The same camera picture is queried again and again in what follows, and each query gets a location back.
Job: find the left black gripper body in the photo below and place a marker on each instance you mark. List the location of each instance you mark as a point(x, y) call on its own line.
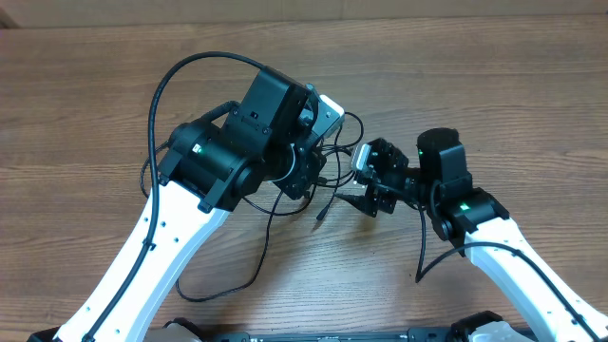
point(304, 171)

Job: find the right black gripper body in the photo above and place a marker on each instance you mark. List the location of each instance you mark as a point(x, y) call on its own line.
point(399, 181)

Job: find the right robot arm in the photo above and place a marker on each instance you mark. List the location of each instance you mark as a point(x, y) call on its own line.
point(478, 227)

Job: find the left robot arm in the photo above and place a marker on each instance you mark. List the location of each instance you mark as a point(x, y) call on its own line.
point(210, 165)

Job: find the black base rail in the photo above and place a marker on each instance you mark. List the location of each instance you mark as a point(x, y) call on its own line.
point(485, 326)

